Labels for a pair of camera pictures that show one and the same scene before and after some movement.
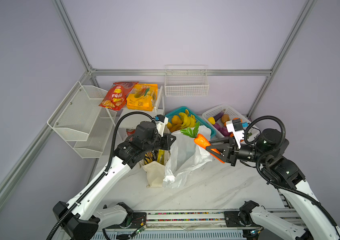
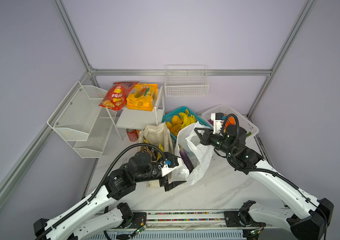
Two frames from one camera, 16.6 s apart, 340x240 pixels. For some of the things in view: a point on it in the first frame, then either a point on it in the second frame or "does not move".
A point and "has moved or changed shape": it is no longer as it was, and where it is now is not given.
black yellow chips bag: [150, 156] does not move
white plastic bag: [185, 156] has moved or changed shape
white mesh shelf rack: [80, 121] does not move
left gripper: [169, 142] → [171, 185]
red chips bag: [115, 98] does not move
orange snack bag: [143, 97] does not move
